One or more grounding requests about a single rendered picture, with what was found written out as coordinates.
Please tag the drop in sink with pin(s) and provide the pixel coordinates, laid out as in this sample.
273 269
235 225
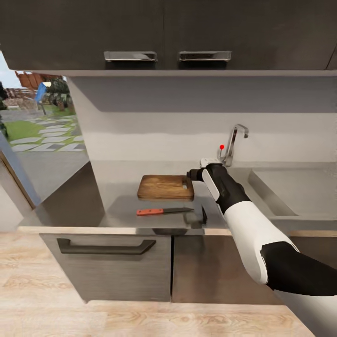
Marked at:
291 193

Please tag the parer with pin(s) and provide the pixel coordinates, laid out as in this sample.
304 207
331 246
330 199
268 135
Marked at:
162 210

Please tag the dishwasher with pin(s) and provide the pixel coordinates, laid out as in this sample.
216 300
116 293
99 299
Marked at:
133 267

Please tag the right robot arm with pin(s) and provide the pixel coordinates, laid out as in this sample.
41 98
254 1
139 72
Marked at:
307 287

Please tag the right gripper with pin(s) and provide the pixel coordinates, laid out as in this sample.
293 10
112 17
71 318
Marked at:
195 174

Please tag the cutting board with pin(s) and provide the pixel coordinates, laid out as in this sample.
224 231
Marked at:
165 186

